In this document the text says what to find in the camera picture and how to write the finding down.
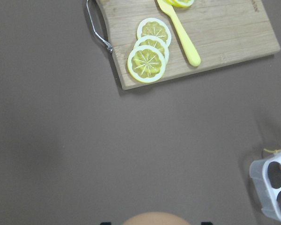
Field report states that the lemon slice of row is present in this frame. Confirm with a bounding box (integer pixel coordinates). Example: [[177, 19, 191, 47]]
[[127, 45, 166, 83], [133, 35, 170, 63], [136, 17, 172, 47]]

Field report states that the clear plastic egg box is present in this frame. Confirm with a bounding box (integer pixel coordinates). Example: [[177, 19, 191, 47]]
[[249, 149, 281, 222]]

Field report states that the lemon slice under pair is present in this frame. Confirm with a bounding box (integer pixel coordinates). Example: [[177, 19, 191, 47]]
[[166, 0, 178, 7]]

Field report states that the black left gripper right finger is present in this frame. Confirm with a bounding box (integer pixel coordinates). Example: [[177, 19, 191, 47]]
[[201, 221, 212, 225]]

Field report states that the lemon slice back of row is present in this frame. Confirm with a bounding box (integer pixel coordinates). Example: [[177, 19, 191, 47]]
[[136, 17, 172, 47]]

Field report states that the lemon slice front of row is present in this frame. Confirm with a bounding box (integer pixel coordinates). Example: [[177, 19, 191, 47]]
[[127, 45, 166, 83]]

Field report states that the brown egg carried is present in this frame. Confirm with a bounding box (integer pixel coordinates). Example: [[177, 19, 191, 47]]
[[123, 212, 190, 225]]

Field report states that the wooden cutting board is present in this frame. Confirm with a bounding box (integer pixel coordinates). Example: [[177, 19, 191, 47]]
[[97, 0, 281, 90]]

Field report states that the lemon slice top pair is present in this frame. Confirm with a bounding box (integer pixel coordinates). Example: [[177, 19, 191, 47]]
[[174, 0, 194, 8]]

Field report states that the lemon slice middle of row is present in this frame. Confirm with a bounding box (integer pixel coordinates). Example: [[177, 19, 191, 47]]
[[133, 35, 170, 63]]

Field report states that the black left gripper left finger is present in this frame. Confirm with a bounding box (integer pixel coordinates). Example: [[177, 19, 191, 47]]
[[100, 222, 111, 225]]

